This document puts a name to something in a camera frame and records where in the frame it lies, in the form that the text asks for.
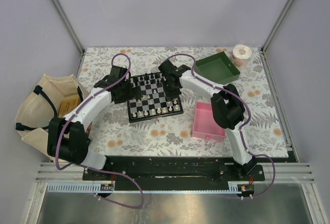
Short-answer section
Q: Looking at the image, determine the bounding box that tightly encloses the pink plastic box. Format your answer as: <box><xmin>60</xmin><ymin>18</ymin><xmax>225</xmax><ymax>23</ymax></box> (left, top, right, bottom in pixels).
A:
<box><xmin>191</xmin><ymin>102</ymin><xmax>225</xmax><ymax>142</ymax></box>

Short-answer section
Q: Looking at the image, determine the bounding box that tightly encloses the black and grey chessboard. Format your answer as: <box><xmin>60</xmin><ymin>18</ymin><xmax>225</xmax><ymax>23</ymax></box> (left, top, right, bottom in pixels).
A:
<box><xmin>127</xmin><ymin>72</ymin><xmax>184</xmax><ymax>123</ymax></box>

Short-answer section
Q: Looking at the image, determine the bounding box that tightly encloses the beige tote bag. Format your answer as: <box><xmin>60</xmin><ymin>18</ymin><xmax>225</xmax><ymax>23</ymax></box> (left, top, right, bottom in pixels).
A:
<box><xmin>15</xmin><ymin>74</ymin><xmax>90</xmax><ymax>160</ymax></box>

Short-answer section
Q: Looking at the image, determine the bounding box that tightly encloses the purple cable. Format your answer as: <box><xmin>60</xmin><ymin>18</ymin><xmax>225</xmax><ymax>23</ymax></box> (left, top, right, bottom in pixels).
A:
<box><xmin>162</xmin><ymin>53</ymin><xmax>276</xmax><ymax>200</ymax></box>
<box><xmin>55</xmin><ymin>53</ymin><xmax>145</xmax><ymax>209</ymax></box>

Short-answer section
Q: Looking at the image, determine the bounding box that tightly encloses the green plastic box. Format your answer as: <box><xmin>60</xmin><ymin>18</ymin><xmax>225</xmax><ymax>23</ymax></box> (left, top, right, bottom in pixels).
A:
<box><xmin>194</xmin><ymin>52</ymin><xmax>240</xmax><ymax>85</ymax></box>

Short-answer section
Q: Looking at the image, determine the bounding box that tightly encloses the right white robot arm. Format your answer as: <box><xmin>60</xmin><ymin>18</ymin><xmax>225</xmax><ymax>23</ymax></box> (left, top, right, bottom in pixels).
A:
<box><xmin>158</xmin><ymin>59</ymin><xmax>256</xmax><ymax>181</ymax></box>

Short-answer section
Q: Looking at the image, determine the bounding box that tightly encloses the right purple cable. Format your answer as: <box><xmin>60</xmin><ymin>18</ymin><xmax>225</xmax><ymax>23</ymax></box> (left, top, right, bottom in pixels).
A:
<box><xmin>162</xmin><ymin>53</ymin><xmax>276</xmax><ymax>200</ymax></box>

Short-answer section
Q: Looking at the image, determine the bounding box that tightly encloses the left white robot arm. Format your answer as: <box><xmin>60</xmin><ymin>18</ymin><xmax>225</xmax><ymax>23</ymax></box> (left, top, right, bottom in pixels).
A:
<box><xmin>47</xmin><ymin>66</ymin><xmax>130</xmax><ymax>180</ymax></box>

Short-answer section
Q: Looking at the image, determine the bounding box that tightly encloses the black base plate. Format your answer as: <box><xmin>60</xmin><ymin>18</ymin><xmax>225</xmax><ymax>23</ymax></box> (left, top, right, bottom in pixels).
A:
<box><xmin>82</xmin><ymin>156</ymin><xmax>266</xmax><ymax>182</ymax></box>

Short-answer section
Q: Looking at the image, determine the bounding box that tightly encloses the tape roll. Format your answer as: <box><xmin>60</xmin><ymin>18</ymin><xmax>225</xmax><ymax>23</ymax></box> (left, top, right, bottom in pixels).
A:
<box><xmin>230</xmin><ymin>44</ymin><xmax>253</xmax><ymax>71</ymax></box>

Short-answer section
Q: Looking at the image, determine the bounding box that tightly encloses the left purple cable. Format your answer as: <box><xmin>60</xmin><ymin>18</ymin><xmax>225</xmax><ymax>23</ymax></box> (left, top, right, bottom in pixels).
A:
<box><xmin>55</xmin><ymin>53</ymin><xmax>145</xmax><ymax>209</ymax></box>

